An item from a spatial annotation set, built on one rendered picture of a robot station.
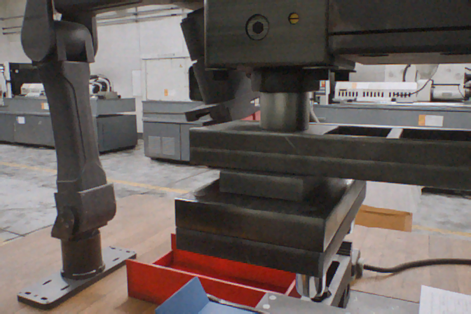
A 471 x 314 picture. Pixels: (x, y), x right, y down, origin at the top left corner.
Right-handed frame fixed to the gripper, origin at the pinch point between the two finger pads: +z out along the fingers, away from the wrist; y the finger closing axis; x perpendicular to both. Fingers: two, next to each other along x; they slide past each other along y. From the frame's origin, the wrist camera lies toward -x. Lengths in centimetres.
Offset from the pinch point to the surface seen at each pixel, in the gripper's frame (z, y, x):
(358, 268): 24.3, 14.0, -5.4
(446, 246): 32.3, 34.8, -14.8
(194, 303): 8.5, -17.2, -2.1
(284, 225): -3.3, -22.3, -18.9
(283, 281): 20.5, 3.5, 2.3
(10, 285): 9.9, -19.3, 37.6
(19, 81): -106, 377, 801
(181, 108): 26, 380, 385
